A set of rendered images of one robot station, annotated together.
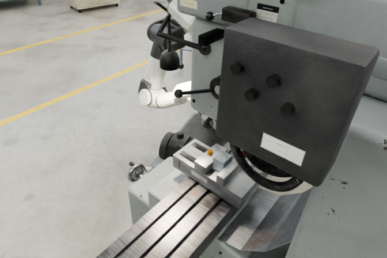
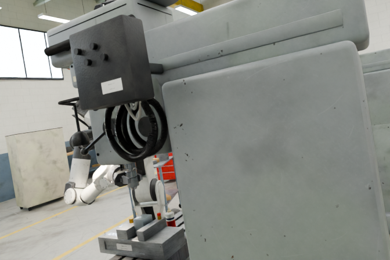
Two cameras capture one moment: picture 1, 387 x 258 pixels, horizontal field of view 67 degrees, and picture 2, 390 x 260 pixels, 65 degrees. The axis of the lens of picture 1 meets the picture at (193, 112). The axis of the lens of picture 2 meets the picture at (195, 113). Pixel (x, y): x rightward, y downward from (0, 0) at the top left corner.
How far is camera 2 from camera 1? 0.63 m
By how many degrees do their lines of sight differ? 35
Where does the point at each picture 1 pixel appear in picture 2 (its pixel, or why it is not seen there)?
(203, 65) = (97, 119)
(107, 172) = not seen: outside the picture
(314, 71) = (107, 29)
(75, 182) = not seen: outside the picture
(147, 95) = (71, 192)
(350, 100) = (123, 33)
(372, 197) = (197, 123)
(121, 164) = not seen: outside the picture
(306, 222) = (179, 183)
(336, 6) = (150, 39)
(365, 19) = (165, 38)
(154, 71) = (76, 169)
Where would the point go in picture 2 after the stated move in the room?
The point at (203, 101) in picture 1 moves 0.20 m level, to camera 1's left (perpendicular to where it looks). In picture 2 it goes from (104, 150) to (49, 159)
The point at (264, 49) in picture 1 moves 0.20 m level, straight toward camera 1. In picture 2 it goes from (86, 33) to (40, 9)
